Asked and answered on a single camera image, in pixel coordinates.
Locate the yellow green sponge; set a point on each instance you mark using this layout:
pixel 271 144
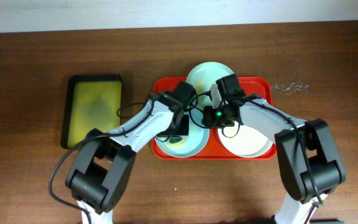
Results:
pixel 176 140

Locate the red plastic tray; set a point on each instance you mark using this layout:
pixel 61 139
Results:
pixel 214 150

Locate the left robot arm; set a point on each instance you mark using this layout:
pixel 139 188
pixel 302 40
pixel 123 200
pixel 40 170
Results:
pixel 101 170

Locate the light blue plate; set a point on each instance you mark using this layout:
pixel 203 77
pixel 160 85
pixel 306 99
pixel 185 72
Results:
pixel 193 142

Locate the mint green plate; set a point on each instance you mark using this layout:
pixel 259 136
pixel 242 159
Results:
pixel 203 78

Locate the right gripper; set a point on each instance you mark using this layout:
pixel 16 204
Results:
pixel 208 121

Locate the white plate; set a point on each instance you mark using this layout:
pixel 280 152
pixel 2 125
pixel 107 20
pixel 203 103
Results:
pixel 244 141

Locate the black tray with yellow liquid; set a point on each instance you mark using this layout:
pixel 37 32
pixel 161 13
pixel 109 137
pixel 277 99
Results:
pixel 91 102

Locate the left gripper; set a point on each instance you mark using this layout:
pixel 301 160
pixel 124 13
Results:
pixel 175 131

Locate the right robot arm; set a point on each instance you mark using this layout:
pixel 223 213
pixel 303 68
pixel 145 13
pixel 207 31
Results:
pixel 309 162

